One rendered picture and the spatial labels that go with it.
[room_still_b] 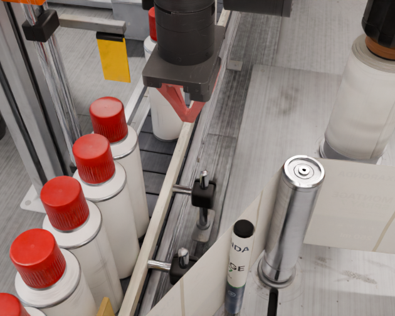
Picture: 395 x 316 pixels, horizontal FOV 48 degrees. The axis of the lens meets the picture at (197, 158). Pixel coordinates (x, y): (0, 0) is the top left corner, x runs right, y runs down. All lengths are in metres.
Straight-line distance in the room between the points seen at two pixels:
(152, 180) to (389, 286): 0.33
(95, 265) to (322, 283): 0.27
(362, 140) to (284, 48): 0.41
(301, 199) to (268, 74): 0.44
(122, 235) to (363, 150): 0.34
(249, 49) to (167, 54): 0.54
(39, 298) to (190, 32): 0.26
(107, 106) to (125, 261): 0.18
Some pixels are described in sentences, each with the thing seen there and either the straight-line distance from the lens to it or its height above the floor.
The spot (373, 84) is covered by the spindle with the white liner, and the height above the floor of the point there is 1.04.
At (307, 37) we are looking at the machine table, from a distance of 1.02.
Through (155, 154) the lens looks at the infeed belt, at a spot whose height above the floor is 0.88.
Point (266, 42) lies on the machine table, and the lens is 0.99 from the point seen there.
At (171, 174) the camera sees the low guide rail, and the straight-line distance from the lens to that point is 0.59.
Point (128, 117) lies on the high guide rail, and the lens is 0.60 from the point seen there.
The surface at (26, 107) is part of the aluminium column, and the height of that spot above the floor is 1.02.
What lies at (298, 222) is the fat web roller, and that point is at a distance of 0.43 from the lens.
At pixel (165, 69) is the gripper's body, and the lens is 0.43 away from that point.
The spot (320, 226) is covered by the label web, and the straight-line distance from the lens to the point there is 0.50.
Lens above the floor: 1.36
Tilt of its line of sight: 48 degrees down
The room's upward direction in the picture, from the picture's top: straight up
